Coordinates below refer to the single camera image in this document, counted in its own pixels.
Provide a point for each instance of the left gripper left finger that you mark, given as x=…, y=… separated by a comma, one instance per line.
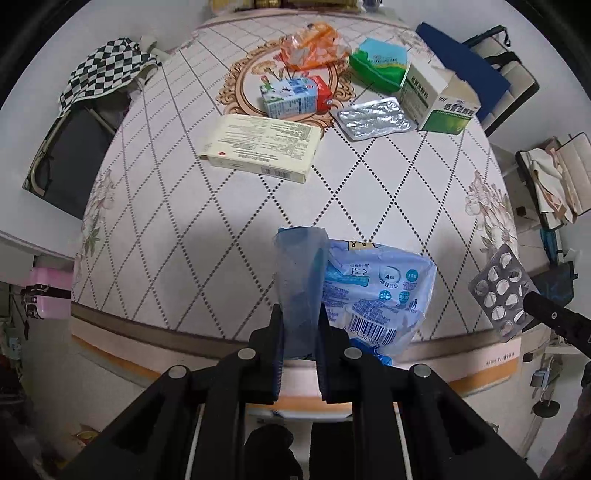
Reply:
x=189, y=424

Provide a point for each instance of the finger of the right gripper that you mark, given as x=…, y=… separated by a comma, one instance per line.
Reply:
x=573, y=327

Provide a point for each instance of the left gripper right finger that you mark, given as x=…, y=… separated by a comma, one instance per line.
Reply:
x=405, y=424

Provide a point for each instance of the small pill blister pack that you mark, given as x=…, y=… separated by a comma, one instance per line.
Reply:
x=500, y=289

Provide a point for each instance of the blue plastic wrapper bag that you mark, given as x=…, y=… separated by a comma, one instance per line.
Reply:
x=378, y=294

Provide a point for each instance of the blue green plastic bag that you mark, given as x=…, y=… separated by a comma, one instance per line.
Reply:
x=380, y=64

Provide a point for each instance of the blue red milk carton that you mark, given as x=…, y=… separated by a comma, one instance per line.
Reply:
x=296, y=96

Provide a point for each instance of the white chair with cloth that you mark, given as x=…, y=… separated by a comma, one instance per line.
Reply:
x=557, y=177

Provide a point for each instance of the pink case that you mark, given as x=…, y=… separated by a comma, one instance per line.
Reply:
x=48, y=294

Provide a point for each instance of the green white open box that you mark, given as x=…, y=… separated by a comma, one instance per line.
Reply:
x=437, y=100

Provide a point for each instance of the patterned tablecloth table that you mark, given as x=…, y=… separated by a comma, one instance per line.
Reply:
x=177, y=256

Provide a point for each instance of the black suitcase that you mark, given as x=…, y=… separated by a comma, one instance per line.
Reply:
x=65, y=166

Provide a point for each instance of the large silver blister pack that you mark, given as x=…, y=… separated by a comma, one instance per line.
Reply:
x=373, y=119

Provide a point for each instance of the cream flat medicine box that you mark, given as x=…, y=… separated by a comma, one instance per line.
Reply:
x=277, y=148

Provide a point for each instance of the checkered cloth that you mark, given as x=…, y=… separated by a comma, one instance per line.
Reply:
x=110, y=67

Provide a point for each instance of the orange plastic wrapper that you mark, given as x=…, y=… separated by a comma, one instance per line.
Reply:
x=314, y=46

